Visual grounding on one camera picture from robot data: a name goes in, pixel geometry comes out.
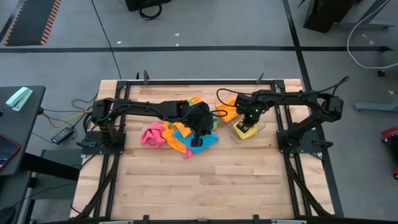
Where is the blue microfiber towel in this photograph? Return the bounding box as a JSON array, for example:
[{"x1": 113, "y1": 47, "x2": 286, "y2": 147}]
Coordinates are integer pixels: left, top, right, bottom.
[{"x1": 173, "y1": 128, "x2": 220, "y2": 155}]

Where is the black metal rig frame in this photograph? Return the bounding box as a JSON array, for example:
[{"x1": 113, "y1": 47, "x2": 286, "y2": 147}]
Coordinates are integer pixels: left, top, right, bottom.
[{"x1": 73, "y1": 79, "x2": 345, "y2": 224}]

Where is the pink microfiber towel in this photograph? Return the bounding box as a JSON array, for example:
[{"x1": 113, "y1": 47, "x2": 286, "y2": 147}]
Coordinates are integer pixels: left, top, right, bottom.
[
  {"x1": 183, "y1": 145, "x2": 195, "y2": 160},
  {"x1": 140, "y1": 121, "x2": 168, "y2": 148}
]

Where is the green microfiber towel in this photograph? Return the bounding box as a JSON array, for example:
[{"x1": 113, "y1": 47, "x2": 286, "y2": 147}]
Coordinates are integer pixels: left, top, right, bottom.
[{"x1": 185, "y1": 98, "x2": 220, "y2": 131}]

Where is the black equipment case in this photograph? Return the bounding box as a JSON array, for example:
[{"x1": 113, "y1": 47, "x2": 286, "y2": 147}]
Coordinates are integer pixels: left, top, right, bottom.
[{"x1": 124, "y1": 0, "x2": 173, "y2": 12}]

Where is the black coiled cable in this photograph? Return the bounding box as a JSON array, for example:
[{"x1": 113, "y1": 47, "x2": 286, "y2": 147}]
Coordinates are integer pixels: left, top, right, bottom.
[{"x1": 138, "y1": 2, "x2": 163, "y2": 21}]

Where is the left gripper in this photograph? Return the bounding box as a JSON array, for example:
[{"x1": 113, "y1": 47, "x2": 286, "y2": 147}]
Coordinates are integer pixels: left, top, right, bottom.
[{"x1": 186, "y1": 101, "x2": 216, "y2": 148}]

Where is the black power adapter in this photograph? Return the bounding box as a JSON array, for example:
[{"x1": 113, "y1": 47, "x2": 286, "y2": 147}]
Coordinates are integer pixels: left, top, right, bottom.
[{"x1": 50, "y1": 126, "x2": 75, "y2": 146}]

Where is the mint green stapler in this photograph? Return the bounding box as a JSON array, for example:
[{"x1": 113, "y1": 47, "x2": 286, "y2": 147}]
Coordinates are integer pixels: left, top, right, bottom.
[{"x1": 5, "y1": 86, "x2": 34, "y2": 112}]

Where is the dark side table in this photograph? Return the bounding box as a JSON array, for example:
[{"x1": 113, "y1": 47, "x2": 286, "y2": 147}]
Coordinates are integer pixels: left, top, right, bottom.
[{"x1": 0, "y1": 85, "x2": 47, "y2": 177}]

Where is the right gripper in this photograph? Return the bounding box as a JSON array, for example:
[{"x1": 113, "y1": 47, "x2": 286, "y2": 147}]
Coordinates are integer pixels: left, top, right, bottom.
[{"x1": 236, "y1": 99, "x2": 266, "y2": 134}]

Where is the dark cabinet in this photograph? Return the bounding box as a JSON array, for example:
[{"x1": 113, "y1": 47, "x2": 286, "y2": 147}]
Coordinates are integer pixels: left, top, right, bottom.
[{"x1": 303, "y1": 0, "x2": 354, "y2": 34}]

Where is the black orange-striped floor mat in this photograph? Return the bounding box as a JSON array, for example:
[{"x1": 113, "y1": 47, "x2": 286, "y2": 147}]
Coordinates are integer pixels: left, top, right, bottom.
[{"x1": 3, "y1": 0, "x2": 62, "y2": 47}]

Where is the white floor cable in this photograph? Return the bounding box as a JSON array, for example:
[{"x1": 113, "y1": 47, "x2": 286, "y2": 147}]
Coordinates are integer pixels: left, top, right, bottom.
[{"x1": 346, "y1": 0, "x2": 398, "y2": 70}]

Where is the dark desk leg frame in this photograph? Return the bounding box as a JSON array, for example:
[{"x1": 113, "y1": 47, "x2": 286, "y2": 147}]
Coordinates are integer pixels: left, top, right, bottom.
[{"x1": 18, "y1": 148, "x2": 84, "y2": 224}]

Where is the clear plastic bin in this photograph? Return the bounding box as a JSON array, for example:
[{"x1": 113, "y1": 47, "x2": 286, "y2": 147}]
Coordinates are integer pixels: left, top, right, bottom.
[{"x1": 213, "y1": 90, "x2": 267, "y2": 144}]

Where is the red phone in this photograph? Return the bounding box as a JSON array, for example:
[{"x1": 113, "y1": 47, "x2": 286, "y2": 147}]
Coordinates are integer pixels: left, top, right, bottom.
[{"x1": 0, "y1": 134, "x2": 22, "y2": 172}]

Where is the orange microfiber towel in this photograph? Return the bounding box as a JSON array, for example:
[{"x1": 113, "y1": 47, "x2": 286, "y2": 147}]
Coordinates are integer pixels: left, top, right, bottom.
[
  {"x1": 215, "y1": 97, "x2": 241, "y2": 124},
  {"x1": 161, "y1": 96, "x2": 205, "y2": 154}
]

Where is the grey desk foot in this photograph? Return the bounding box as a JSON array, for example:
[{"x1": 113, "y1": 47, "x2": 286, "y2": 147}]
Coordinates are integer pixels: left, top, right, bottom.
[
  {"x1": 337, "y1": 0, "x2": 396, "y2": 30},
  {"x1": 354, "y1": 101, "x2": 398, "y2": 113}
]

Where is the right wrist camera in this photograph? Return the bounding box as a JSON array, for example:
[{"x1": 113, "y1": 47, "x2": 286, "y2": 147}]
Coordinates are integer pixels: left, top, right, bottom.
[{"x1": 235, "y1": 93, "x2": 251, "y2": 109}]

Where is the black floor cable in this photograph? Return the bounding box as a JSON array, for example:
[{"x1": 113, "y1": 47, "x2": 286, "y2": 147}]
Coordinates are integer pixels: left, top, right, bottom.
[{"x1": 90, "y1": 0, "x2": 123, "y2": 80}]

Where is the yellow microfiber towel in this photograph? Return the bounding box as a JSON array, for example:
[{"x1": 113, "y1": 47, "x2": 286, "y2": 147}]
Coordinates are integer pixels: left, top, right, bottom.
[{"x1": 232, "y1": 120, "x2": 259, "y2": 141}]

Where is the yellow floor cable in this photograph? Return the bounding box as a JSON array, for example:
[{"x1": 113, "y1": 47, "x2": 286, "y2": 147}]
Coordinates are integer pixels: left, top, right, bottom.
[{"x1": 41, "y1": 108, "x2": 95, "y2": 129}]

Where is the red chair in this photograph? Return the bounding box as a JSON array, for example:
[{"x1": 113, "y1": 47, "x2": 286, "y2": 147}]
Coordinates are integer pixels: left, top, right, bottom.
[{"x1": 381, "y1": 125, "x2": 398, "y2": 180}]

